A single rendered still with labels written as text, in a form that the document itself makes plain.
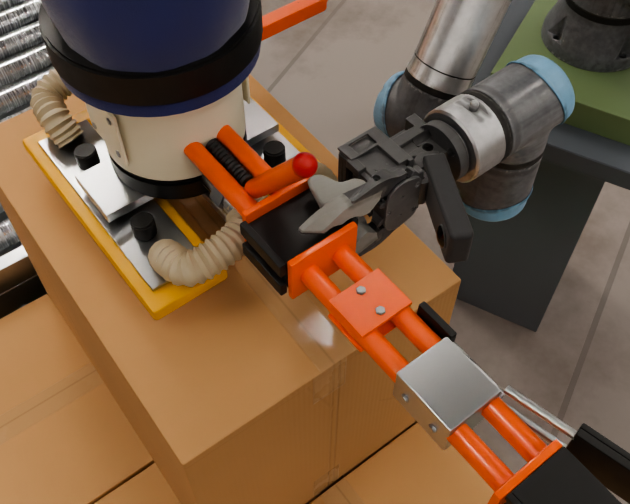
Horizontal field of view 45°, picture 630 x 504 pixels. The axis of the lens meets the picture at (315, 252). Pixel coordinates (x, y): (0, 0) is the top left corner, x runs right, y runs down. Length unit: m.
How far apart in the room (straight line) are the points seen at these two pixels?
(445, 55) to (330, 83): 1.64
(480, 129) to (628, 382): 1.33
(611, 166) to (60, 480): 1.05
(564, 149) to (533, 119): 0.54
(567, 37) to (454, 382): 0.93
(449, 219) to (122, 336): 0.41
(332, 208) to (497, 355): 1.33
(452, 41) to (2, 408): 0.92
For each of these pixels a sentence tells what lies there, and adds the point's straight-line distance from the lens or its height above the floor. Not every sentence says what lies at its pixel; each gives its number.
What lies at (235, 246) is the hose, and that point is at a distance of 0.83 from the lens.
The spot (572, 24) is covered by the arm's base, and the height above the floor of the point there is 0.87.
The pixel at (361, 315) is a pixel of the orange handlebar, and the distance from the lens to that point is 0.71.
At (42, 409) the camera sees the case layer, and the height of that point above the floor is 0.54.
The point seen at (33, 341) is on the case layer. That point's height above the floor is 0.54.
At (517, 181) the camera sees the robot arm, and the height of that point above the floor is 1.03.
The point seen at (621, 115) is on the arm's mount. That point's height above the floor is 0.80.
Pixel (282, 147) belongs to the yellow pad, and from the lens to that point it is 0.97.
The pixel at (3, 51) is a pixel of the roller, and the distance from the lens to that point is 2.04.
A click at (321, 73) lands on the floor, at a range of 2.65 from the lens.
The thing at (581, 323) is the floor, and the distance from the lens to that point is 2.13.
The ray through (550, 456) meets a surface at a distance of 0.67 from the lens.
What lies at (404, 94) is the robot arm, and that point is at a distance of 1.03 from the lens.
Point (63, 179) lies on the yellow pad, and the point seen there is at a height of 1.00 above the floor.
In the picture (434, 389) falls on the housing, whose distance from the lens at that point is 0.68.
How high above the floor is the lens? 1.73
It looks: 54 degrees down
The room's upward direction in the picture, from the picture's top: straight up
